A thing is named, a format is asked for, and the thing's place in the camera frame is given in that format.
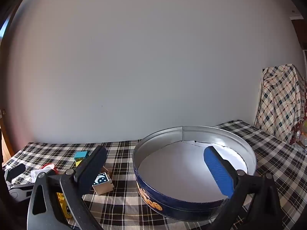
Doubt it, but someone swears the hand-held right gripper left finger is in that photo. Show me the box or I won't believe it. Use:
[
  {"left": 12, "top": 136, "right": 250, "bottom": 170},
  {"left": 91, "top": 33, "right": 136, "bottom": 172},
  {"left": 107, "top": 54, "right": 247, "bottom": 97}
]
[{"left": 27, "top": 145, "right": 107, "bottom": 230}]

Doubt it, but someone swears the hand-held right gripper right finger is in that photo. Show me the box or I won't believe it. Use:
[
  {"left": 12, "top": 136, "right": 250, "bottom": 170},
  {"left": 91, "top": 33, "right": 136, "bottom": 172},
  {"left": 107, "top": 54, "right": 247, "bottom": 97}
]
[{"left": 203, "top": 146, "right": 283, "bottom": 230}]

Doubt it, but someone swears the beige moon print block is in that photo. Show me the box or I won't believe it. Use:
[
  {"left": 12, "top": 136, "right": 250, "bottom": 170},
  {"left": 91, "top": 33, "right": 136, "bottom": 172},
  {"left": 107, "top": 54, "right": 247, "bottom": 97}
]
[{"left": 92, "top": 172, "right": 114, "bottom": 195}]

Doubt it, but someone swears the translucent plastic box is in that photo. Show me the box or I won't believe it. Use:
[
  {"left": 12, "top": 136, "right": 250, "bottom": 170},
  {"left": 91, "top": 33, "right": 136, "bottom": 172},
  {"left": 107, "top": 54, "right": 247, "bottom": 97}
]
[{"left": 24, "top": 168, "right": 52, "bottom": 184}]

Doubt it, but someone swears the round blue cookie tin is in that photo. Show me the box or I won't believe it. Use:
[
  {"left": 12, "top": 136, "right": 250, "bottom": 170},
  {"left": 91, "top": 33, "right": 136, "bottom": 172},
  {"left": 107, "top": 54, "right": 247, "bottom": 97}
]
[{"left": 132, "top": 126, "right": 257, "bottom": 221}]

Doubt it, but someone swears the yellow chick toy brick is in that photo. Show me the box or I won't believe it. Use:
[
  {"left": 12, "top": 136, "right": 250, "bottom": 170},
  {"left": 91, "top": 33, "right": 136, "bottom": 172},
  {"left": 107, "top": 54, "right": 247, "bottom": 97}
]
[{"left": 56, "top": 192, "right": 73, "bottom": 219}]

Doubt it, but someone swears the white paper tin liner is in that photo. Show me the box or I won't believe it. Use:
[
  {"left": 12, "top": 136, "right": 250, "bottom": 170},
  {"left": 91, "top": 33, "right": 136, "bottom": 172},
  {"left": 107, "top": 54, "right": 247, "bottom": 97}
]
[{"left": 138, "top": 140, "right": 247, "bottom": 202}]

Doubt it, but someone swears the black and white plaid blanket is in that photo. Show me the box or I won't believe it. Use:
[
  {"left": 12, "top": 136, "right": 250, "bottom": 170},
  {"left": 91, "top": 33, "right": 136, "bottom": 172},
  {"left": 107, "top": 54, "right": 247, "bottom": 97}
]
[{"left": 2, "top": 119, "right": 307, "bottom": 230}]

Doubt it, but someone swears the wooden door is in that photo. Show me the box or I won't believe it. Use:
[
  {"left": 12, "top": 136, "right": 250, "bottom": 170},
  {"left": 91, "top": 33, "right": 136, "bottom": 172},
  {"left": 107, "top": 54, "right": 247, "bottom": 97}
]
[{"left": 0, "top": 110, "right": 15, "bottom": 166}]

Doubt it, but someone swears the clear plastic bag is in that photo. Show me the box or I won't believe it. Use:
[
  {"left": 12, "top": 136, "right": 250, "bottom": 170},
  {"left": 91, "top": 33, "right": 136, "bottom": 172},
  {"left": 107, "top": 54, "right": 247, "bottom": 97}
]
[{"left": 291, "top": 117, "right": 307, "bottom": 149}]

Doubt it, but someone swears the draped beige plaid cloth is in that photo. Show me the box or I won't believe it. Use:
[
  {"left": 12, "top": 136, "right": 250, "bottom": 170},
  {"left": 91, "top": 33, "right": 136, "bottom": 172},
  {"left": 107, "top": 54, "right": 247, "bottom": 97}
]
[{"left": 254, "top": 64, "right": 307, "bottom": 144}]

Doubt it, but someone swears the brown wooden wardrobe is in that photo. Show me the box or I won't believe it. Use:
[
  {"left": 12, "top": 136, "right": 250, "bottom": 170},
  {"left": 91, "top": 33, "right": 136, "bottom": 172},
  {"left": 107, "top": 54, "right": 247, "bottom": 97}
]
[{"left": 289, "top": 17, "right": 307, "bottom": 77}]

